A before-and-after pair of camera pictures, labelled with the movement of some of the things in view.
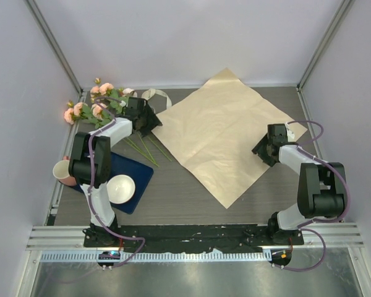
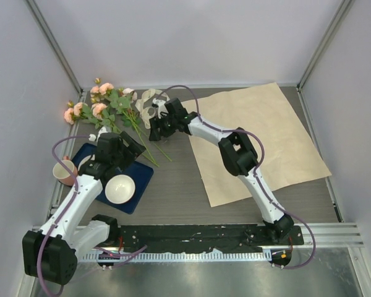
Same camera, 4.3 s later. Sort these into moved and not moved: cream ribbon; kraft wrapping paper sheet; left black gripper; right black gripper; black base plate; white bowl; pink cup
Moved: right black gripper; left black gripper; kraft wrapping paper sheet
Not moved: white bowl; pink cup; black base plate; cream ribbon
